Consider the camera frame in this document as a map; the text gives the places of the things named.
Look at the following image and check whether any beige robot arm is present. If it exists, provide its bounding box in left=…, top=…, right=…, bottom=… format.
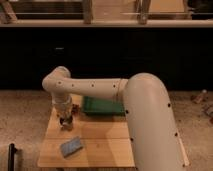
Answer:
left=42, top=66, right=186, bottom=171

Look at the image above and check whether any blue sponge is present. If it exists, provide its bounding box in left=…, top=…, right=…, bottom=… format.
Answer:
left=60, top=137, right=83, bottom=157

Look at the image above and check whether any green plastic tray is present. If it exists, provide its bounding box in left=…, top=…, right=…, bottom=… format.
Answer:
left=81, top=97, right=124, bottom=116

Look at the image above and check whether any black post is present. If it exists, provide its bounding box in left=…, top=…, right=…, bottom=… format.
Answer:
left=8, top=143, right=17, bottom=171

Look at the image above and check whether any wooden shelf frame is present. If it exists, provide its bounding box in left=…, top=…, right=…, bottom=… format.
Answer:
left=0, top=0, right=213, bottom=28

